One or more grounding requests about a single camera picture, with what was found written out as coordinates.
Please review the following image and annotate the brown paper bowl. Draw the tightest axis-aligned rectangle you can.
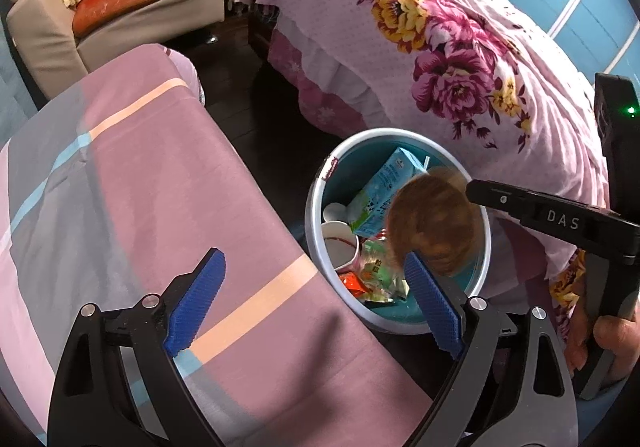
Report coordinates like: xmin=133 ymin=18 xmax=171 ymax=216
xmin=386 ymin=167 xmax=482 ymax=278

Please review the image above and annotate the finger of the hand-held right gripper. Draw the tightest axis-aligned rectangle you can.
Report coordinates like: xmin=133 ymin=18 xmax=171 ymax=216
xmin=466 ymin=179 xmax=543 ymax=230

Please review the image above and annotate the orange snack packet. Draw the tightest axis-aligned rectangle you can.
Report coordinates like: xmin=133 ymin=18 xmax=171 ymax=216
xmin=339 ymin=272 xmax=373 ymax=300

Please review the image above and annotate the blue milk carton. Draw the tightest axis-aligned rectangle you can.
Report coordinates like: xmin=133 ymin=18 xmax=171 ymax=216
xmin=347 ymin=147 xmax=431 ymax=239

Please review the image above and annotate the person's right hand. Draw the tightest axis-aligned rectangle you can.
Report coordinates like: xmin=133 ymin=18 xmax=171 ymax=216
xmin=564 ymin=304 xmax=640 ymax=380

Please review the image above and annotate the pink paper cup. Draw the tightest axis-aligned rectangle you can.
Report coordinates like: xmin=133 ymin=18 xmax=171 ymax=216
xmin=320 ymin=219 xmax=361 ymax=274

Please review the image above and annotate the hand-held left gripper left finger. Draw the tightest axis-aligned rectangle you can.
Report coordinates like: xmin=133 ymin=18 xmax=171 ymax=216
xmin=47 ymin=247 xmax=227 ymax=447

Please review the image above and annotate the beige sofa orange seat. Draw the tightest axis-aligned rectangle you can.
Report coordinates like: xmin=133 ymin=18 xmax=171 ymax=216
xmin=6 ymin=0 xmax=226 ymax=100

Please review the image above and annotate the green clear plastic wrapper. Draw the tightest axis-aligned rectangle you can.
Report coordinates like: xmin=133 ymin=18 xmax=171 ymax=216
xmin=357 ymin=237 xmax=411 ymax=300

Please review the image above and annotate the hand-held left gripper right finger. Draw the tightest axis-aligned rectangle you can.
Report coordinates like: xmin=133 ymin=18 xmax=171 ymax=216
xmin=402 ymin=252 xmax=581 ymax=447

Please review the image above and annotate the teal trash bin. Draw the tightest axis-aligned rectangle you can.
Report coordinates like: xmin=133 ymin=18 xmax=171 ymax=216
xmin=305 ymin=128 xmax=493 ymax=335

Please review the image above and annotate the pink floral bed blanket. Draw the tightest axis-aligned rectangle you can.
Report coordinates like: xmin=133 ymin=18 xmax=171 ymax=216
xmin=235 ymin=0 xmax=640 ymax=348

